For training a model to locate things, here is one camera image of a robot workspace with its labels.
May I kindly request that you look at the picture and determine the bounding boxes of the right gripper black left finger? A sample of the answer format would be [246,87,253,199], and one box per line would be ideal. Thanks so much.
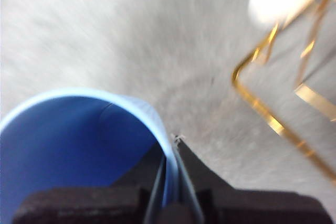
[13,144,169,224]

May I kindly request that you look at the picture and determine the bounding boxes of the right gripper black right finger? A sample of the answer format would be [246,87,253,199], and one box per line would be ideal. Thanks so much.
[173,135,334,224]

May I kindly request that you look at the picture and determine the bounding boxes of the blue ribbed plastic cup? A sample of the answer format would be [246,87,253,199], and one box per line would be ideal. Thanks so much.
[0,87,179,224]

